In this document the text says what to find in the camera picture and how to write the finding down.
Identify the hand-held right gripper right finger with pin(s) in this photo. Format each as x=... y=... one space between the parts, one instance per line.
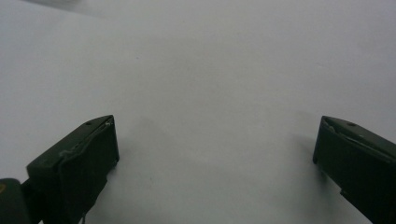
x=358 y=158

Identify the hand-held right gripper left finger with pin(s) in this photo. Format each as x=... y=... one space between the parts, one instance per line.
x=77 y=161

